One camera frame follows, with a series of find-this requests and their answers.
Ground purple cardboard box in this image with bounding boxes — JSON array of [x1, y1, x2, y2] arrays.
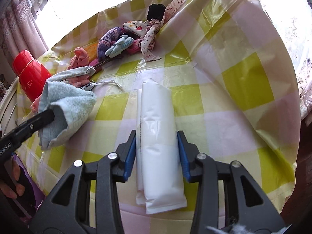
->
[[8, 154, 45, 219]]

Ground light blue small gloves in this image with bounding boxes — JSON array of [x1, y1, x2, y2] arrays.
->
[[105, 34, 134, 58]]

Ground orange organza sponge bag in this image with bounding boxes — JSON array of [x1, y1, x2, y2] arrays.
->
[[84, 43, 98, 62]]

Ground red thermos bottle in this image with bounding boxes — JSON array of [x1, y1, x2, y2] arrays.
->
[[13, 50, 51, 103]]

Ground yellow checkered plastic tablecloth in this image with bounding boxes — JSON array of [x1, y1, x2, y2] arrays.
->
[[14, 0, 303, 234]]

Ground person's left hand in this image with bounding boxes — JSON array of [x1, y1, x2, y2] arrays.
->
[[0, 158, 26, 200]]

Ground pink patterned curtain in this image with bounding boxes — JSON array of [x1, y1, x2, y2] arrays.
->
[[1, 0, 49, 63]]

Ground cream cabinet with drawers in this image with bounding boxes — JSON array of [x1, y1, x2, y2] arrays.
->
[[1, 77, 19, 134]]

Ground magenta knitted cloth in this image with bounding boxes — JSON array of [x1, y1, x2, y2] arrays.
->
[[125, 39, 141, 55]]

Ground grey drawstring pouch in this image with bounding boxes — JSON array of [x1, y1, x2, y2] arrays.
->
[[46, 66, 123, 91]]

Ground light blue terry towel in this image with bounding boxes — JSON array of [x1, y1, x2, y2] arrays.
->
[[38, 81, 96, 151]]

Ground pink fleece cloth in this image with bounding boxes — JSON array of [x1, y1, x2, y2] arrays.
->
[[67, 47, 90, 87]]

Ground white plastic bag roll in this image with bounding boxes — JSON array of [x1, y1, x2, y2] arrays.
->
[[136, 79, 187, 215]]

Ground black velvet scrunchie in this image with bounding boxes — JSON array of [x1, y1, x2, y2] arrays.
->
[[146, 4, 166, 21]]

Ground floral pink ribbon scarf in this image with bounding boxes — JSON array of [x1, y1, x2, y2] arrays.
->
[[140, 0, 184, 62]]

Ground purple knitted glove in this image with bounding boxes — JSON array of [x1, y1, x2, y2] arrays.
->
[[97, 27, 126, 61]]

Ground white fruit print pouch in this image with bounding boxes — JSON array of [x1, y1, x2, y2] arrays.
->
[[123, 21, 149, 36]]

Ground sheer floral lace curtain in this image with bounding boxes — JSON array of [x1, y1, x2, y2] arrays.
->
[[295, 0, 311, 120]]

